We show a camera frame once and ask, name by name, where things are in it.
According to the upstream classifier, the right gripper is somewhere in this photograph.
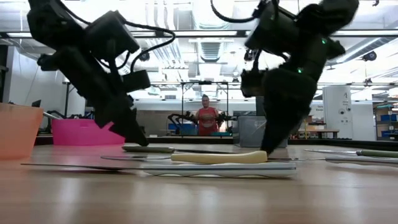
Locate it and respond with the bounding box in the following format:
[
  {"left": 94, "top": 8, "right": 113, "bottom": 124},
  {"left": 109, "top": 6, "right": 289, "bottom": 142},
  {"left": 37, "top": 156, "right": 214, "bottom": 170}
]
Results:
[{"left": 260, "top": 34, "right": 346, "bottom": 156}]

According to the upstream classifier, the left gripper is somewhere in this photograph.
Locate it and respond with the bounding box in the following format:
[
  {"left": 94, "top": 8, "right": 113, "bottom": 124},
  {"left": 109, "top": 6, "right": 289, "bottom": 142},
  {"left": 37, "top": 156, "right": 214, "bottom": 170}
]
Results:
[{"left": 37, "top": 46, "right": 149, "bottom": 147}]

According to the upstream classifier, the green handled knife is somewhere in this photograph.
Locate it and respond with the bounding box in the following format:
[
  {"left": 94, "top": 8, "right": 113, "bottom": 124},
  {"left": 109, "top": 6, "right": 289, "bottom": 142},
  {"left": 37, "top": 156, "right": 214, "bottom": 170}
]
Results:
[
  {"left": 122, "top": 145, "right": 237, "bottom": 155},
  {"left": 304, "top": 148, "right": 398, "bottom": 159}
]

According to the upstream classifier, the cream handled knife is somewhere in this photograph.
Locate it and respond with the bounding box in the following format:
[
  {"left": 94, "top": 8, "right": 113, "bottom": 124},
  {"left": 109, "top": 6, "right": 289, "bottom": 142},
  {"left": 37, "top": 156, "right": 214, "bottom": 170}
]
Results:
[{"left": 99, "top": 150, "right": 269, "bottom": 166}]

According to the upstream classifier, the grey translucent plastic bin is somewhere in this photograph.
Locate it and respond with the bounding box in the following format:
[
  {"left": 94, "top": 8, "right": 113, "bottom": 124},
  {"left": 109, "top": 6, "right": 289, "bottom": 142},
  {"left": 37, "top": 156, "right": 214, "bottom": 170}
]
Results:
[{"left": 238, "top": 115, "right": 289, "bottom": 149}]

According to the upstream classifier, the pink-red plastic bin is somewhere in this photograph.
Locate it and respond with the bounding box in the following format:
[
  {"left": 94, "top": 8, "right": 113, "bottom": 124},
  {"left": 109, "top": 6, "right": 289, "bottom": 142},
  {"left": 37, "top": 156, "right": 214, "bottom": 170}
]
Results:
[{"left": 52, "top": 119, "right": 125, "bottom": 146}]

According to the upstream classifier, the person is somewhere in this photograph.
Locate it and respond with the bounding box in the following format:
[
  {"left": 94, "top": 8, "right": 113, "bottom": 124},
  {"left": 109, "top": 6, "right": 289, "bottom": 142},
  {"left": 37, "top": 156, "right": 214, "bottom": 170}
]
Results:
[{"left": 195, "top": 94, "right": 220, "bottom": 137}]

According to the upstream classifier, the blue white patterned fork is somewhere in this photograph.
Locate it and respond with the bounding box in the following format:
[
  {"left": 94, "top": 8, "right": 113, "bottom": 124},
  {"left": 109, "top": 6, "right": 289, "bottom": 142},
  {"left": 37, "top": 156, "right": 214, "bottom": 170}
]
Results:
[{"left": 21, "top": 162, "right": 298, "bottom": 180}]

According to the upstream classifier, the orange plastic bin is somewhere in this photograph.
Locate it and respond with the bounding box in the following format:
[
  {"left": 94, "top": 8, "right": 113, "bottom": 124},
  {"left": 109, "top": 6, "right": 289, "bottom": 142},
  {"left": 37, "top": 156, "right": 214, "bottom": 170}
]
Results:
[{"left": 0, "top": 103, "right": 44, "bottom": 160}]

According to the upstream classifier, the storage shelf with blue bins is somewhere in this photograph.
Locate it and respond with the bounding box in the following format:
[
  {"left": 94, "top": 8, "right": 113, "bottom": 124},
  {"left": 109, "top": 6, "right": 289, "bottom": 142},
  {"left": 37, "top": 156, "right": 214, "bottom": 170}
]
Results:
[{"left": 373, "top": 104, "right": 398, "bottom": 141}]

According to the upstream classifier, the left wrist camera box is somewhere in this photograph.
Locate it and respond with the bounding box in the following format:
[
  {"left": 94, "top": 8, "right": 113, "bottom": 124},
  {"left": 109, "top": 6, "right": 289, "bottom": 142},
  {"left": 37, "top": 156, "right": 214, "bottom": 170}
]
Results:
[{"left": 122, "top": 69, "right": 152, "bottom": 93}]

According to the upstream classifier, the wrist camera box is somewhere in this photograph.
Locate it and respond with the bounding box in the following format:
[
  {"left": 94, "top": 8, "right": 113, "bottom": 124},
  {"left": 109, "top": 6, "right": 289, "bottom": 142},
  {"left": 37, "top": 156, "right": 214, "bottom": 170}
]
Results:
[
  {"left": 122, "top": 69, "right": 152, "bottom": 93},
  {"left": 241, "top": 68, "right": 269, "bottom": 98}
]

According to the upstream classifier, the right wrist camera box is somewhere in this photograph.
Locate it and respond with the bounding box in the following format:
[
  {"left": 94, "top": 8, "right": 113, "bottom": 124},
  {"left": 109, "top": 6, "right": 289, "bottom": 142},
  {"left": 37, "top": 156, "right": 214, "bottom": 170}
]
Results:
[{"left": 241, "top": 68, "right": 269, "bottom": 98}]

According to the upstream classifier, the black distant workstation frame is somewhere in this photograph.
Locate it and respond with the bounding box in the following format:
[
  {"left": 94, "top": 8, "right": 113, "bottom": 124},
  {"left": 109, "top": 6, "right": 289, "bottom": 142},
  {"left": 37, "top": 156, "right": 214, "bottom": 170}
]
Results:
[{"left": 63, "top": 80, "right": 230, "bottom": 138}]

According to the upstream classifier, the black aluminium table frame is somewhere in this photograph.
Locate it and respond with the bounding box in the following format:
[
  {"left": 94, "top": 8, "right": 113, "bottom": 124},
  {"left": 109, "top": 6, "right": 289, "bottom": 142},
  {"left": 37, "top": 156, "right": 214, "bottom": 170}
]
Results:
[{"left": 34, "top": 136, "right": 398, "bottom": 152}]

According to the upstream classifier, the black overhead frame beam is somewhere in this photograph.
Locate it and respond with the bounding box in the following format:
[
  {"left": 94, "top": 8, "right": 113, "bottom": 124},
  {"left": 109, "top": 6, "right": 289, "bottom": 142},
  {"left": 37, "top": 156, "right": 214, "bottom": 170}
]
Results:
[{"left": 0, "top": 29, "right": 398, "bottom": 40}]

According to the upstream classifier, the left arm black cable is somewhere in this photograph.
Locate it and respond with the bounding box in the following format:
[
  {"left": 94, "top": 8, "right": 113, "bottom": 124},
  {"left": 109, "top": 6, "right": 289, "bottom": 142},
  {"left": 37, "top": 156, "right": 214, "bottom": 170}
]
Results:
[{"left": 83, "top": 18, "right": 177, "bottom": 74}]

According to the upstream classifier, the silver ventilation duct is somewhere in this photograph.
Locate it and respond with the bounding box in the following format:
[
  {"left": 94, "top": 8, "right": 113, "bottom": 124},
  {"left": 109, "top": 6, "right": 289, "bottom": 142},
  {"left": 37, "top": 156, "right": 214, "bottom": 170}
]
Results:
[{"left": 191, "top": 0, "right": 234, "bottom": 63}]

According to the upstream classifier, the black vertical post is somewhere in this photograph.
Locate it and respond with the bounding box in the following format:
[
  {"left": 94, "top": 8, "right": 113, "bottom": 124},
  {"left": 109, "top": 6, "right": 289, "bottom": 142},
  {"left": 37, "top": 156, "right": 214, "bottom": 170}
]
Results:
[{"left": 0, "top": 45, "right": 9, "bottom": 103}]

